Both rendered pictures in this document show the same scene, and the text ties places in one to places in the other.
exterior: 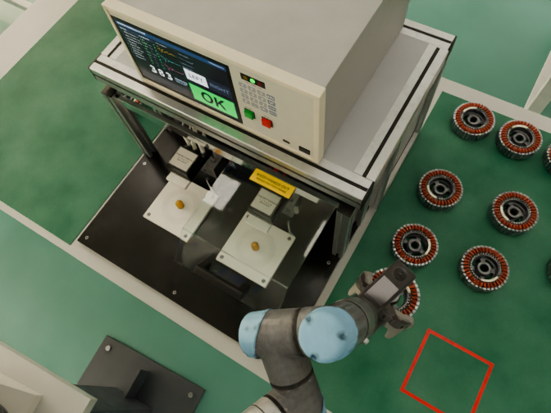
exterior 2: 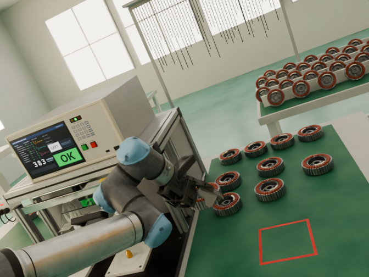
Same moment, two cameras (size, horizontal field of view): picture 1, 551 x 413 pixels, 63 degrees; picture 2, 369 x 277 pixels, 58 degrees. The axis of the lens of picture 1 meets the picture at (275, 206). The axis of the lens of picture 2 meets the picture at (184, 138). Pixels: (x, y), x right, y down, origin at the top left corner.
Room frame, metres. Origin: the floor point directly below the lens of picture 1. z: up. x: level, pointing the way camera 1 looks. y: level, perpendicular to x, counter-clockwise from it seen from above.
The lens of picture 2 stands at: (-0.71, 0.15, 1.43)
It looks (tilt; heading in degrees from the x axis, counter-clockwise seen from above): 17 degrees down; 337
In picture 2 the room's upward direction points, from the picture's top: 24 degrees counter-clockwise
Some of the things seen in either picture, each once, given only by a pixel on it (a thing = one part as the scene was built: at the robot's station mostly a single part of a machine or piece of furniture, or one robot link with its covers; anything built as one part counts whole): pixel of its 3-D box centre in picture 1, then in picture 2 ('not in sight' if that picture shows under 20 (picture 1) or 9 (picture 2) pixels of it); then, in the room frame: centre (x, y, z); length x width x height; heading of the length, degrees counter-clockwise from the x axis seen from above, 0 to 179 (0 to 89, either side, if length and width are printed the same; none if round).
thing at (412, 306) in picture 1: (390, 295); (204, 195); (0.17, -0.20, 0.93); 0.11 x 0.11 x 0.04
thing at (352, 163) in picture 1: (269, 59); (99, 152); (0.70, -0.05, 1.09); 0.68 x 0.44 x 0.05; 49
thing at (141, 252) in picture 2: not in sight; (130, 258); (0.38, 0.07, 0.78); 0.15 x 0.15 x 0.01; 49
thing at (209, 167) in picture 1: (209, 161); not in sight; (0.65, 0.16, 0.80); 0.07 x 0.05 x 0.06; 49
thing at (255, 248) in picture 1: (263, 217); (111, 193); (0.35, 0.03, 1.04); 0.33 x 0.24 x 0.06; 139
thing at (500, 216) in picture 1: (512, 213); (270, 166); (0.34, -0.59, 0.77); 0.11 x 0.11 x 0.04
